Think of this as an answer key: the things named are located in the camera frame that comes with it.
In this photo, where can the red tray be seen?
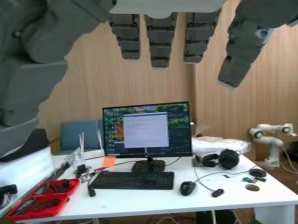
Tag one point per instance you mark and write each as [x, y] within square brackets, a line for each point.
[41, 206]
[58, 188]

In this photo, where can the black computer mouse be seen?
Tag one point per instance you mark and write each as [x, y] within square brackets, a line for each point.
[188, 188]

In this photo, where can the white desk with keyboard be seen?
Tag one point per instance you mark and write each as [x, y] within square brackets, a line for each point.
[178, 203]

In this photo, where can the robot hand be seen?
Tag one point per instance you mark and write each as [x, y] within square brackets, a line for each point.
[35, 40]

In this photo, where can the black keyboard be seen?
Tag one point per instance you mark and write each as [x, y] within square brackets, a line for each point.
[134, 180]

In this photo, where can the white router with antennas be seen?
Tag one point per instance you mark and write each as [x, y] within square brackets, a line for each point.
[91, 151]

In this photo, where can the black headphones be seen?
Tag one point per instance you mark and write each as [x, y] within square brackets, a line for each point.
[224, 159]

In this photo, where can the small white jointed device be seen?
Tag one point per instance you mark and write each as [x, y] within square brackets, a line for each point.
[271, 140]

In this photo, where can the computer monitor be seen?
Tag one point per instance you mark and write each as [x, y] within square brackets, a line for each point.
[147, 130]

